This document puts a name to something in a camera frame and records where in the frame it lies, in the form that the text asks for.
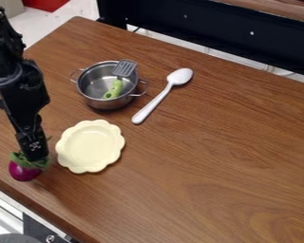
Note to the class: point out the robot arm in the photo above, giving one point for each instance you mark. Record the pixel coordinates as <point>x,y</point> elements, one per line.
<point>4,47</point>

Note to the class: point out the silver pot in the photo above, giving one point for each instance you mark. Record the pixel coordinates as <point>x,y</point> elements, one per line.
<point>97,85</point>

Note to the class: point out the purple toy radish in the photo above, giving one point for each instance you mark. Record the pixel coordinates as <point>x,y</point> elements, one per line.
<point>24,171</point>

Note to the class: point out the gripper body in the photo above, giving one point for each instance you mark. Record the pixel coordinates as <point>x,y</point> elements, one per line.
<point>23,98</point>

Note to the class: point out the red box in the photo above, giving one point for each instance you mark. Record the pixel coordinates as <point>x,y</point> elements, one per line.
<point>44,4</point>

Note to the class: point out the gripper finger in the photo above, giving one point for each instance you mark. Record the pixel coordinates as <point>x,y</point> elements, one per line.
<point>33,145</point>

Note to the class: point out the cream scalloped plate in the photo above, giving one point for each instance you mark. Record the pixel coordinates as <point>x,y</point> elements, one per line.
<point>90,146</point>

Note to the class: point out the white spoon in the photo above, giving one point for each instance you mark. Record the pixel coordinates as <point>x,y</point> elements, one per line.
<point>161,95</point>

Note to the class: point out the black metal frame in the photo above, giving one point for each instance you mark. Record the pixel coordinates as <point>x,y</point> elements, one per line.
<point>226,28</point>

